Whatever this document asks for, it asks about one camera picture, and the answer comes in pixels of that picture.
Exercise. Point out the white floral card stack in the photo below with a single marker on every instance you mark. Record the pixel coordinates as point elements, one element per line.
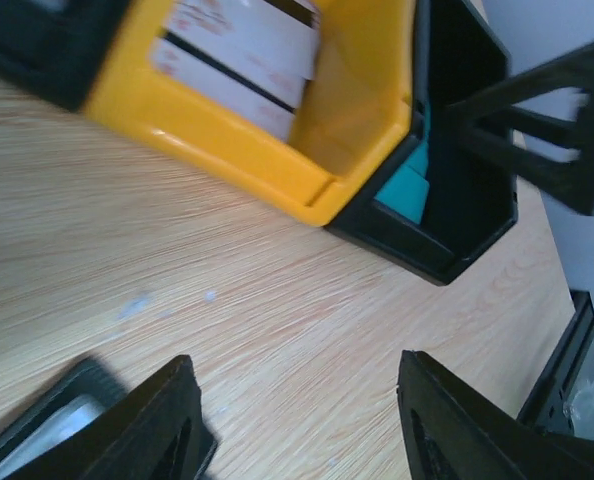
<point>253,58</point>

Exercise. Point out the black leather card holder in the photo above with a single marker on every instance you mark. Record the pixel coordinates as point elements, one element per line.
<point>81,395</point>

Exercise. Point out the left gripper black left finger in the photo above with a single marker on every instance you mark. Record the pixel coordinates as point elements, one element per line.
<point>156,432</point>

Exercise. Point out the teal card stack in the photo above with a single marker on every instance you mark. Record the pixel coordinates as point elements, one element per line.
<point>406,191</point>

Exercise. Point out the black bin with teal cards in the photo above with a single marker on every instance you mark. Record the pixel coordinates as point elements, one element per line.
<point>471,203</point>

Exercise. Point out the black aluminium frame rail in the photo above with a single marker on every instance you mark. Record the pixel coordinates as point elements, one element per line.
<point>562,399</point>

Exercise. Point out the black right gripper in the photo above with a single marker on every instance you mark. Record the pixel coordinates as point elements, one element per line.
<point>571,183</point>

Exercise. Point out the yellow plastic bin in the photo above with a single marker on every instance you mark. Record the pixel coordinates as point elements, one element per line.
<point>354,112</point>

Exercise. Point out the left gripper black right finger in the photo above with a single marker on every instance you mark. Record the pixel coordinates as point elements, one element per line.
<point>451,431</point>

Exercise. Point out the black bin with red cards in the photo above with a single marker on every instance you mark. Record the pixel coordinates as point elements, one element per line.
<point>55,49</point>

